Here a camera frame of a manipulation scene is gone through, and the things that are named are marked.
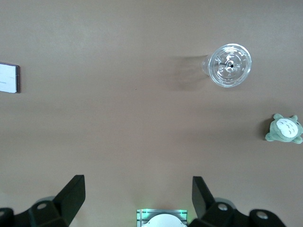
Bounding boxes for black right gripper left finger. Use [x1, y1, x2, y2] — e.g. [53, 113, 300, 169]
[0, 175, 86, 227]

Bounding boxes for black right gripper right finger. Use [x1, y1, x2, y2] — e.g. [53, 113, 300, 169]
[189, 176, 287, 227]

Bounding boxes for purple square block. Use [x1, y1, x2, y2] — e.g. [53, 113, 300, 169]
[0, 62, 20, 94]

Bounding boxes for grey green plush toy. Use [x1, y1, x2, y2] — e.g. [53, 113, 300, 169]
[264, 113, 303, 145]

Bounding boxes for clear plastic cup with lid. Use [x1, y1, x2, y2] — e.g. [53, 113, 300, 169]
[201, 43, 252, 88]

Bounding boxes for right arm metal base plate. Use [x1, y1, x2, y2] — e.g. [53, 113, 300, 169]
[136, 208, 189, 227]

